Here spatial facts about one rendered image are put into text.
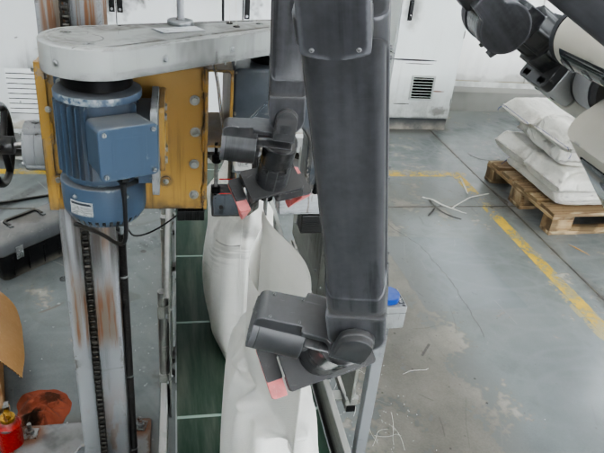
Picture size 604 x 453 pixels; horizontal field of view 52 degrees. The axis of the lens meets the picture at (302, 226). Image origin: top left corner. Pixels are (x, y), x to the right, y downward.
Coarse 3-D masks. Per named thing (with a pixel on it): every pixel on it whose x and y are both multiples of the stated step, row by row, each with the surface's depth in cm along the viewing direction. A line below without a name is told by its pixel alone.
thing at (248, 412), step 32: (256, 256) 127; (288, 256) 124; (256, 288) 133; (288, 288) 126; (224, 384) 137; (256, 384) 114; (224, 416) 137; (256, 416) 112; (288, 416) 103; (224, 448) 128; (256, 448) 109; (288, 448) 110
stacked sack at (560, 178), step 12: (540, 156) 378; (528, 168) 382; (540, 168) 371; (552, 168) 364; (564, 168) 360; (576, 168) 363; (540, 180) 372; (552, 180) 360; (564, 180) 354; (576, 180) 353; (588, 180) 355
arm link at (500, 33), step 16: (464, 0) 90; (480, 0) 88; (496, 0) 88; (512, 0) 89; (464, 16) 96; (480, 16) 89; (496, 16) 89; (512, 16) 89; (528, 16) 89; (480, 32) 90; (496, 32) 90; (512, 32) 91; (528, 32) 91; (496, 48) 92; (512, 48) 92
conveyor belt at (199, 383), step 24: (192, 240) 252; (192, 264) 236; (192, 288) 222; (192, 312) 210; (192, 336) 199; (192, 360) 189; (216, 360) 190; (192, 384) 180; (216, 384) 181; (192, 408) 172; (216, 408) 172; (192, 432) 164; (216, 432) 165
